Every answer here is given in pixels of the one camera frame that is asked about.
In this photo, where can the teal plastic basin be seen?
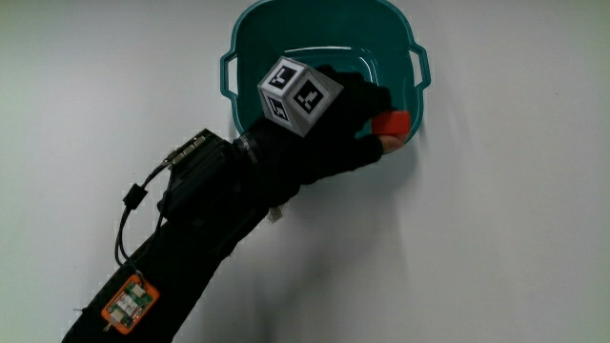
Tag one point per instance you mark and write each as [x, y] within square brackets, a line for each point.
[333, 28]

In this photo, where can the black wrist sensor module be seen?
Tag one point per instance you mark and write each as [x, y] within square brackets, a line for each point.
[200, 167]

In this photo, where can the orange circuit board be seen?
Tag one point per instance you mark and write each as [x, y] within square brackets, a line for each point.
[129, 305]

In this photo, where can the person's left forearm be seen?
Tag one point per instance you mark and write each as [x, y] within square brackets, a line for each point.
[190, 257]

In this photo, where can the red block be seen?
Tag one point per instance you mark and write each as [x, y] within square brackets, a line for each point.
[391, 124]

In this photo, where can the person's left hand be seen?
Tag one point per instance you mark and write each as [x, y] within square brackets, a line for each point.
[329, 143]

